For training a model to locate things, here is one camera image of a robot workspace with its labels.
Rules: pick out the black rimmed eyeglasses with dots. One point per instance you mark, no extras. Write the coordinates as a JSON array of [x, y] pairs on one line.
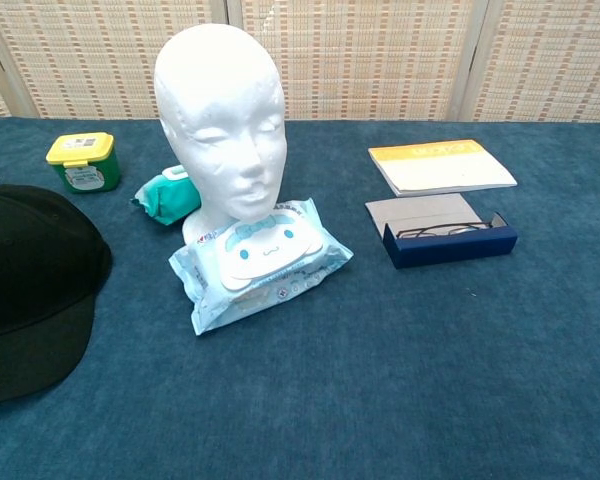
[[432, 231]]

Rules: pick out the green tub with yellow lid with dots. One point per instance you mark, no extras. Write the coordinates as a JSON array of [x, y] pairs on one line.
[[85, 172]]

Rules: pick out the white foam mannequin head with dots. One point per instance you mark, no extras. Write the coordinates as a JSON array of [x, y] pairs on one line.
[[215, 100]]

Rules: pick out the light blue cartoon wipes pack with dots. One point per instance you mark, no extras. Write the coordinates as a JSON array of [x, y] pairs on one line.
[[270, 250]]

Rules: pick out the yellow and white booklet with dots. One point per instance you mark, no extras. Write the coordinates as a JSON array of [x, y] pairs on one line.
[[445, 167]]

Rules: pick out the navy blue glasses case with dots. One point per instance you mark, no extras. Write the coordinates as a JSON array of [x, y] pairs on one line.
[[455, 250]]

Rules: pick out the black baseball cap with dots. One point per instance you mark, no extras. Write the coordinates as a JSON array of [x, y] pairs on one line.
[[30, 275]]

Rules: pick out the woven bamboo folding screen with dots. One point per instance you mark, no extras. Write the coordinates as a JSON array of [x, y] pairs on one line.
[[380, 60]]

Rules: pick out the green wet wipes pack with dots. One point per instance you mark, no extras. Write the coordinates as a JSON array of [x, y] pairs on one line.
[[167, 200]]

